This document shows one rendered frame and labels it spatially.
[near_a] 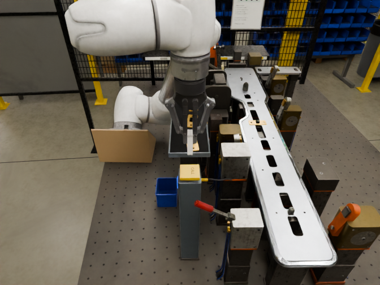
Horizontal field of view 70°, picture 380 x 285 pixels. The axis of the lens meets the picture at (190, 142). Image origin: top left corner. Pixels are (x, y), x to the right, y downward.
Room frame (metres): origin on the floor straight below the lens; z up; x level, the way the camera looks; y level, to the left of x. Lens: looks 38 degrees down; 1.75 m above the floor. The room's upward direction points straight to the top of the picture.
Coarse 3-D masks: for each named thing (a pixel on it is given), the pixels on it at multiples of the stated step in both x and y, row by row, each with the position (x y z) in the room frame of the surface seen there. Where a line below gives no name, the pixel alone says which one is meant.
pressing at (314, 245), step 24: (240, 72) 1.68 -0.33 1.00; (240, 96) 1.36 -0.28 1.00; (264, 96) 1.36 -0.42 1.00; (240, 120) 1.11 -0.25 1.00; (264, 168) 0.78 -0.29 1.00; (288, 168) 0.78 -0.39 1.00; (264, 192) 0.66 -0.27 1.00; (288, 192) 0.66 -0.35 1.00; (264, 216) 0.55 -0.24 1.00; (288, 216) 0.55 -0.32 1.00; (312, 216) 0.55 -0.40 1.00; (288, 240) 0.46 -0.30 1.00; (312, 240) 0.46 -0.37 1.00; (288, 264) 0.39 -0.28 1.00; (312, 264) 0.39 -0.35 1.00
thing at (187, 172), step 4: (180, 168) 0.61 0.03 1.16; (184, 168) 0.61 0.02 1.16; (188, 168) 0.61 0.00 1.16; (192, 168) 0.61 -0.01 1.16; (196, 168) 0.61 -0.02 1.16; (180, 172) 0.59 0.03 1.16; (184, 172) 0.59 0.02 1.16; (188, 172) 0.59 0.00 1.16; (192, 172) 0.59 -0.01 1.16; (196, 172) 0.59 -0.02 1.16; (180, 176) 0.58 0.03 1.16; (184, 176) 0.58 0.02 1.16; (188, 176) 0.58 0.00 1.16; (192, 176) 0.58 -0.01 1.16; (196, 176) 0.58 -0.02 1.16
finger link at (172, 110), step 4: (168, 104) 0.59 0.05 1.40; (168, 108) 0.59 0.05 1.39; (172, 108) 0.59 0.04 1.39; (172, 112) 0.59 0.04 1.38; (172, 116) 0.59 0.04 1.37; (176, 116) 0.60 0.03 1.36; (172, 120) 0.59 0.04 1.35; (176, 120) 0.59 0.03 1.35; (176, 124) 0.59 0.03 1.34; (176, 128) 0.59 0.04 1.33; (176, 132) 0.59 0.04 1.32
